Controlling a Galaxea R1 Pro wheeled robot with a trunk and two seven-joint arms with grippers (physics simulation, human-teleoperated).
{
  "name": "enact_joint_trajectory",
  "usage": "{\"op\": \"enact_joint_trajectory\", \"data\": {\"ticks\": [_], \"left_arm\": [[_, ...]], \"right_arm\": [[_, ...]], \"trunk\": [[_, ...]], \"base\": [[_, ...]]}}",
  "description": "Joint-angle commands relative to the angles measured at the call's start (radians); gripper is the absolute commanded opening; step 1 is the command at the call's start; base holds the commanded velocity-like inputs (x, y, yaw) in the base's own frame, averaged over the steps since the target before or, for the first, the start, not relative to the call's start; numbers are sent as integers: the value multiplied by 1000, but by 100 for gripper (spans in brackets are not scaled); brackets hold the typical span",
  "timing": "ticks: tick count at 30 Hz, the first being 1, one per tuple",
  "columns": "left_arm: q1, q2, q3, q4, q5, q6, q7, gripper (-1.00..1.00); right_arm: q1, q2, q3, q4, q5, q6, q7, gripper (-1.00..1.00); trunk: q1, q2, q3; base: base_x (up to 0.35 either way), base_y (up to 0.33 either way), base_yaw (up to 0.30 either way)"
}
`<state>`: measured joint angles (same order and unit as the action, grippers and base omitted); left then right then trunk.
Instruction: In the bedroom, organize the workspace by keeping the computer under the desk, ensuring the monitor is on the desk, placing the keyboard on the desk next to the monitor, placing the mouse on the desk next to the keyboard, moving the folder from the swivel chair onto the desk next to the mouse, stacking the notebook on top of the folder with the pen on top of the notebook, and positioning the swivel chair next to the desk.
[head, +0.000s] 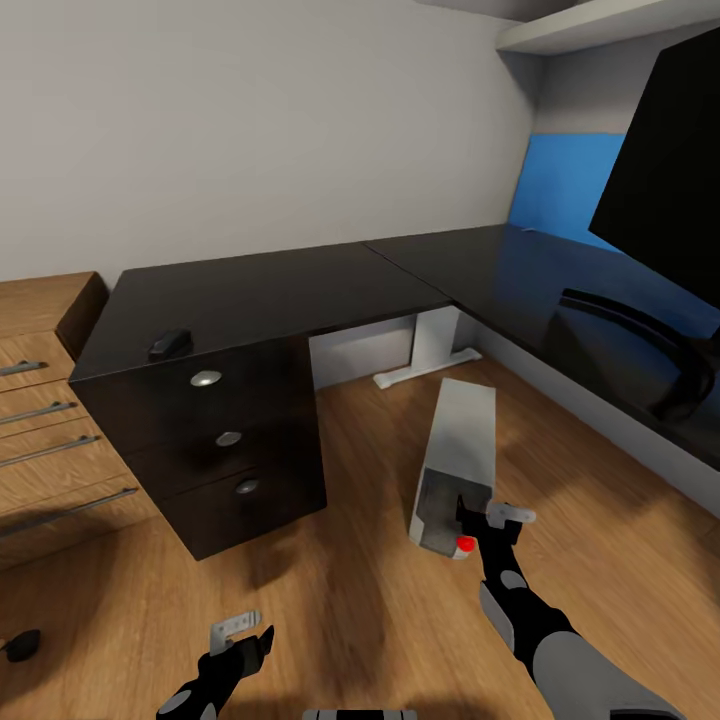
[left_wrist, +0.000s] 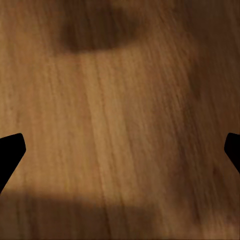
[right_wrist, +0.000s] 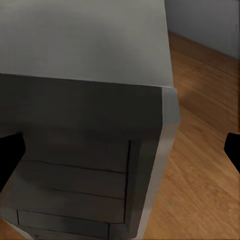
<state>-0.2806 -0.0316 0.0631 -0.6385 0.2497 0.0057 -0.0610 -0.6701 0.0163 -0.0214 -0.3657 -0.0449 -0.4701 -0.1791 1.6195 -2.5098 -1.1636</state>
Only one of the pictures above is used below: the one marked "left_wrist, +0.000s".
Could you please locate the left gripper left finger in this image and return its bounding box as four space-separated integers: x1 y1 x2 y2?
0 133 26 193

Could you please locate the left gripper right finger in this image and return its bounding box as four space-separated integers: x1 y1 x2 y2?
224 132 240 173

